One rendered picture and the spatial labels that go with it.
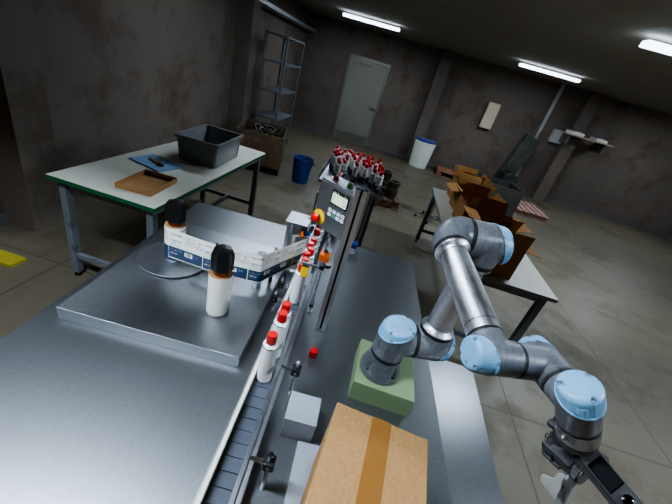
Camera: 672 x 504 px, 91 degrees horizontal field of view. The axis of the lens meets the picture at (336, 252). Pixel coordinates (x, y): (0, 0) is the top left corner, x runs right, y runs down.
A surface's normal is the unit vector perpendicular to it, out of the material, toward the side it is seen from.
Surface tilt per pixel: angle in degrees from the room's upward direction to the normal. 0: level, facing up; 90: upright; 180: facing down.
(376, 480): 0
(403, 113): 90
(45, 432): 0
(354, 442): 0
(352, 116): 90
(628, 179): 90
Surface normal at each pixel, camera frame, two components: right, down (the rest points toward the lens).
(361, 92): -0.18, 0.44
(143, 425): 0.25, -0.84
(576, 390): -0.30, -0.84
